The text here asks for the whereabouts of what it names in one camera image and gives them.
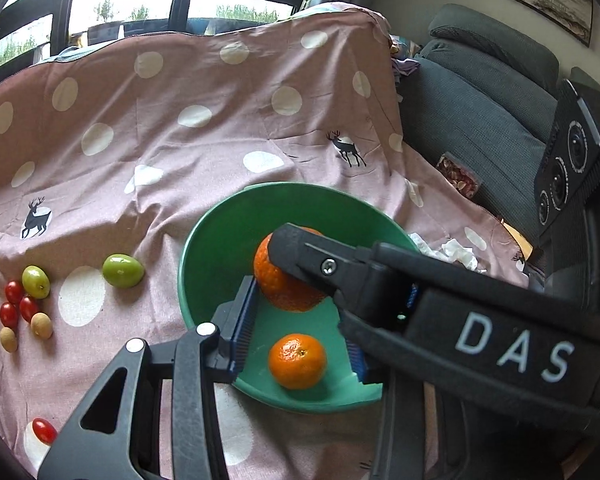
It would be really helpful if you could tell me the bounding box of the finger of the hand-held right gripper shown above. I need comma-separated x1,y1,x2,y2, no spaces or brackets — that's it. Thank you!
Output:
268,223,422,332
337,305,412,377

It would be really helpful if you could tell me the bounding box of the pink polka dot blanket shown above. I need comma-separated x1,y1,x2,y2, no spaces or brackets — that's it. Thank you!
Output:
0,2,536,480

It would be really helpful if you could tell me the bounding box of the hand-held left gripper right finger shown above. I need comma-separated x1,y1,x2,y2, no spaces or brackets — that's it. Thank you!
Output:
346,340,427,480

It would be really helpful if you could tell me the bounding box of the green plum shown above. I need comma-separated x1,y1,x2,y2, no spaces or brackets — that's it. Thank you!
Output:
22,265,50,300
102,254,145,288

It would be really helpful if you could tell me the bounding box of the orange packet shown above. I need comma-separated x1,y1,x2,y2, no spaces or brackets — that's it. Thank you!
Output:
500,220,535,262

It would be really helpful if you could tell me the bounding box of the green bowl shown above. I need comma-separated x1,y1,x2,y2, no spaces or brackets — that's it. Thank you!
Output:
178,181,423,414

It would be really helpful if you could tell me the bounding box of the pile of clothes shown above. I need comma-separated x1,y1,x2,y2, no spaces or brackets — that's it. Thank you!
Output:
389,35,423,78

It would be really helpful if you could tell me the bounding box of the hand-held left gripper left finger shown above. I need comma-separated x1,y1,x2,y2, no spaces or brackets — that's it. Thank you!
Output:
37,276,259,480

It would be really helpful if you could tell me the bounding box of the clear snack packet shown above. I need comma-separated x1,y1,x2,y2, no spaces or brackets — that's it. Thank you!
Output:
436,152,482,198

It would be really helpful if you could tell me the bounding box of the small orange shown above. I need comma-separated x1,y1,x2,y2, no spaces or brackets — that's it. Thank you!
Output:
268,333,328,390

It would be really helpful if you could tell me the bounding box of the grey sofa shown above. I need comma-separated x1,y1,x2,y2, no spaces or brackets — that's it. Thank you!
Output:
397,4,600,261

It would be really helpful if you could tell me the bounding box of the crumpled white tissue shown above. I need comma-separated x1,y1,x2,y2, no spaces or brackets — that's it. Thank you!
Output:
407,232,481,273

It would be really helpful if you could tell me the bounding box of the large orange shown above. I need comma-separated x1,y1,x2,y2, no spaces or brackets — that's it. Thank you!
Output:
253,227,332,313

